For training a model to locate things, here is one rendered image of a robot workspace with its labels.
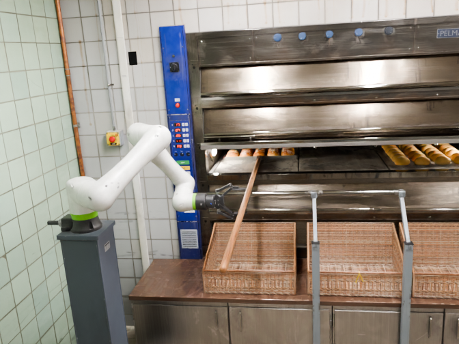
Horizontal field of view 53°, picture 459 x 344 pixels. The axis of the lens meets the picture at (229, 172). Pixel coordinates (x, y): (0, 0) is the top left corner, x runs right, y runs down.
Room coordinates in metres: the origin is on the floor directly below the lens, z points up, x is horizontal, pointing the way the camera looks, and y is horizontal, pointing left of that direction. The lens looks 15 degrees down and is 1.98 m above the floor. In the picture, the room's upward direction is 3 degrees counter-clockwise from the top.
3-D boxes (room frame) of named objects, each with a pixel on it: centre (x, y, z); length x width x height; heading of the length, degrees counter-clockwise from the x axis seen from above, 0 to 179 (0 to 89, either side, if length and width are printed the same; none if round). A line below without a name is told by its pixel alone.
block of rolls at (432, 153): (3.19, -1.38, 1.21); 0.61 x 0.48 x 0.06; 171
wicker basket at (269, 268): (2.69, -0.11, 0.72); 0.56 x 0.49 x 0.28; 81
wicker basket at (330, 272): (2.59, -0.72, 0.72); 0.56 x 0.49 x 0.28; 80
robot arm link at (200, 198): (2.40, 0.16, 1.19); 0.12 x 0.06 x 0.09; 171
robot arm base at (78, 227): (2.09, 0.75, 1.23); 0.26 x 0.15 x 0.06; 80
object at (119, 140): (3.06, 0.75, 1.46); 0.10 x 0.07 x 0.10; 81
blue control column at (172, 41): (3.94, 0.15, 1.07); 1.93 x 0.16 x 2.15; 171
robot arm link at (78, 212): (2.07, 0.69, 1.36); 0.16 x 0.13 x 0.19; 45
